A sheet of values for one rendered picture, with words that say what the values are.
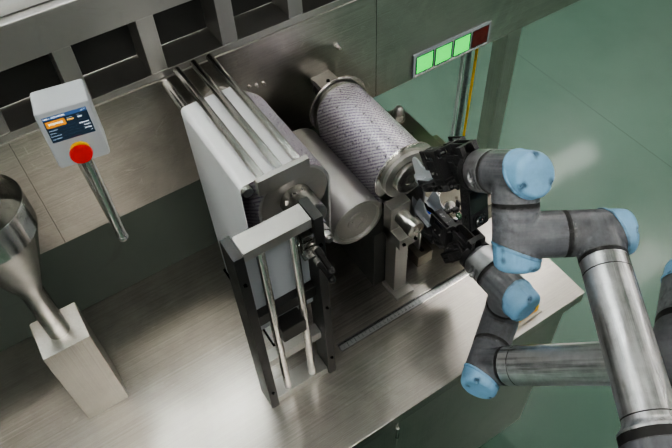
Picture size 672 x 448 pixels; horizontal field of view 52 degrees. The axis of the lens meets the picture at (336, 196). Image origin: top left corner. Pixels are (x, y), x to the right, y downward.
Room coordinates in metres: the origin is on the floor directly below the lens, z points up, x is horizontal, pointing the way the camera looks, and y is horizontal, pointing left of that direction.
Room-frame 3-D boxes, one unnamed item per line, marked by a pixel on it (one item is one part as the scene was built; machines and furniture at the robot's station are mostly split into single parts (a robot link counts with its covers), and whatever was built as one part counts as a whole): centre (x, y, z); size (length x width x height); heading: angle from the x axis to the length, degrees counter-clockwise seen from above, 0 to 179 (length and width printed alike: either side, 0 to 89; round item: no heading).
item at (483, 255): (0.79, -0.29, 1.11); 0.08 x 0.05 x 0.08; 120
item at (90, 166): (0.68, 0.35, 1.51); 0.02 x 0.02 x 0.20
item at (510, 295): (0.72, -0.33, 1.11); 0.11 x 0.08 x 0.09; 30
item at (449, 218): (0.86, -0.25, 1.12); 0.12 x 0.08 x 0.09; 30
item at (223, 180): (0.90, 0.22, 1.17); 0.34 x 0.05 x 0.54; 30
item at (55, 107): (0.68, 0.35, 1.66); 0.07 x 0.07 x 0.10; 20
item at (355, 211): (0.98, 0.02, 1.17); 0.26 x 0.12 x 0.12; 30
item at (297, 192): (0.78, 0.06, 1.33); 0.06 x 0.06 x 0.06; 30
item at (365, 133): (0.97, 0.03, 1.16); 0.39 x 0.23 x 0.51; 120
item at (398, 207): (0.88, -0.13, 1.05); 0.06 x 0.05 x 0.31; 30
